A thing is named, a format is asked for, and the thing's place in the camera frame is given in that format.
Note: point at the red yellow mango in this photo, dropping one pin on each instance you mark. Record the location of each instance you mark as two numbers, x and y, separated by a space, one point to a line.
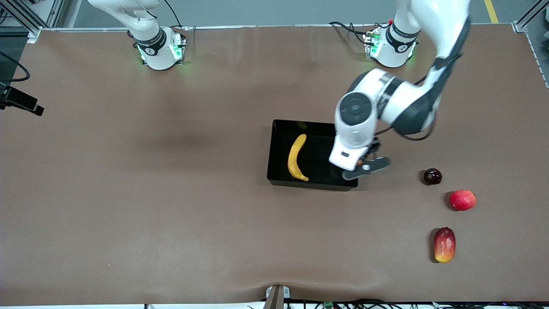
444 245

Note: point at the black rectangular plastic box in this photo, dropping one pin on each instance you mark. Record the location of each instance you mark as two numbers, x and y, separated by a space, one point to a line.
317 174

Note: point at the aluminium frame profile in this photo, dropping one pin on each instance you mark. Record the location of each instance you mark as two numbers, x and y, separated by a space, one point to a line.
529 17
19 15

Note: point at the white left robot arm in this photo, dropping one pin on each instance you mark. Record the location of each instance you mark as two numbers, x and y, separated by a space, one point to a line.
446 25

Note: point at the dark purple plum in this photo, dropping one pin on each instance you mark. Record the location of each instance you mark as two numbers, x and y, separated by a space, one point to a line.
432 176

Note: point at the table edge clamp post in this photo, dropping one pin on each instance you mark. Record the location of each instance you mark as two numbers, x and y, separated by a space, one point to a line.
276 298

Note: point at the yellow banana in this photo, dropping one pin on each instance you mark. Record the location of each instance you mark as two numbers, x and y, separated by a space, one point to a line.
294 159

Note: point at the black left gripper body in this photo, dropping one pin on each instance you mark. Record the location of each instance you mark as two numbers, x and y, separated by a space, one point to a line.
374 148

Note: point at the brown table mat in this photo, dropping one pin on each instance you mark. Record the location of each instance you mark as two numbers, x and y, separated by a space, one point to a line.
128 193

